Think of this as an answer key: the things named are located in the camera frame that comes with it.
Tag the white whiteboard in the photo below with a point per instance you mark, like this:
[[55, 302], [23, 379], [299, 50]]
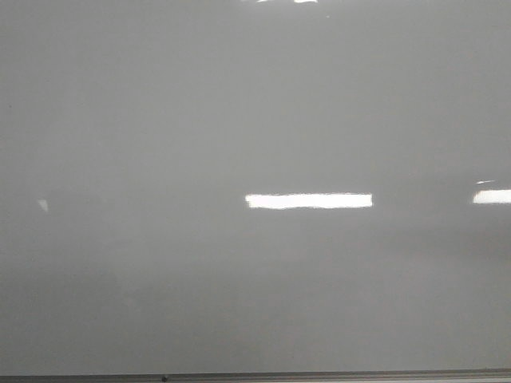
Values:
[[254, 187]]

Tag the aluminium whiteboard frame rail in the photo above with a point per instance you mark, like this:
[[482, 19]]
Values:
[[450, 375]]

